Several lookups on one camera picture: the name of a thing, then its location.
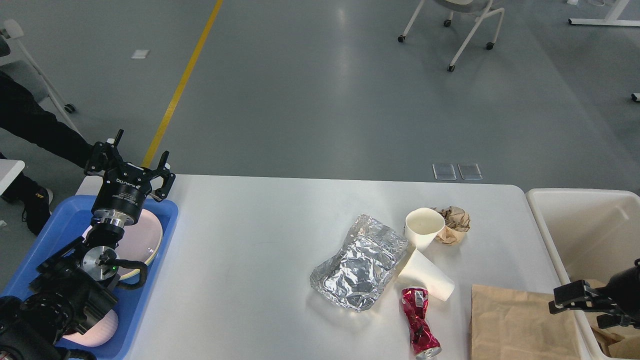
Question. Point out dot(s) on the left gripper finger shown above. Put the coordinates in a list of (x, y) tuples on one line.
[(163, 172), (105, 159)]

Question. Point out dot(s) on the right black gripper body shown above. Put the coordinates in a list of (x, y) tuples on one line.
[(623, 289)]

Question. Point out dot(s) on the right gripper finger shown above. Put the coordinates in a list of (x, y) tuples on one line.
[(579, 295), (607, 320)]

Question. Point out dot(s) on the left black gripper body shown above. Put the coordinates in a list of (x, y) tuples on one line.
[(122, 195)]

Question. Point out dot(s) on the brown paper bag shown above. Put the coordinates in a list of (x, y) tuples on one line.
[(617, 341), (507, 324)]

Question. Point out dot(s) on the pink plate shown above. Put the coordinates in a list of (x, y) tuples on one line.
[(142, 237)]

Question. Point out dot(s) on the pink mug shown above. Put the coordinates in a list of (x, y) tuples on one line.
[(98, 334)]

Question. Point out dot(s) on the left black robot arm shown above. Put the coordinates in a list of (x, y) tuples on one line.
[(75, 287)]

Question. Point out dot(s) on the blue plastic tray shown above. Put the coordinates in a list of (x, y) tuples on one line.
[(70, 219)]

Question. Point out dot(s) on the white plastic bin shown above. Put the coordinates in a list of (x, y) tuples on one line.
[(591, 235)]

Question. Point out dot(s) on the person in dark clothes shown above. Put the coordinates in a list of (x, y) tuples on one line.
[(22, 116)]

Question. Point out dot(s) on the white side table left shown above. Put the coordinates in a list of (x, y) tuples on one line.
[(9, 170)]

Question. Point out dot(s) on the white paper on floor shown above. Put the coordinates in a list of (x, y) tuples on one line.
[(140, 54)]

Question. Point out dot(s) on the grey chair left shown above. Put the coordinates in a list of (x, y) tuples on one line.
[(17, 62)]

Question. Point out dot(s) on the crumpled brown paper ball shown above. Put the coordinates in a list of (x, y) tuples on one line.
[(457, 225)]

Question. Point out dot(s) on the crushed red can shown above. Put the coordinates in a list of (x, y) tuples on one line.
[(414, 303)]

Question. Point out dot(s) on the lying white paper cup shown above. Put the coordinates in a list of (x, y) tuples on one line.
[(418, 271)]

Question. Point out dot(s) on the upright white paper cup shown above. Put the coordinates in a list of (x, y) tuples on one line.
[(421, 227)]

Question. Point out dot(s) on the left clear floor plate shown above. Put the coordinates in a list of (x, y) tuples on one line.
[(444, 171)]

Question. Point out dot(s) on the crumpled aluminium foil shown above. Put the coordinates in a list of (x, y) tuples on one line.
[(356, 276)]

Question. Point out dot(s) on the white table frame corner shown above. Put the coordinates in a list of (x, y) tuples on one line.
[(611, 19)]

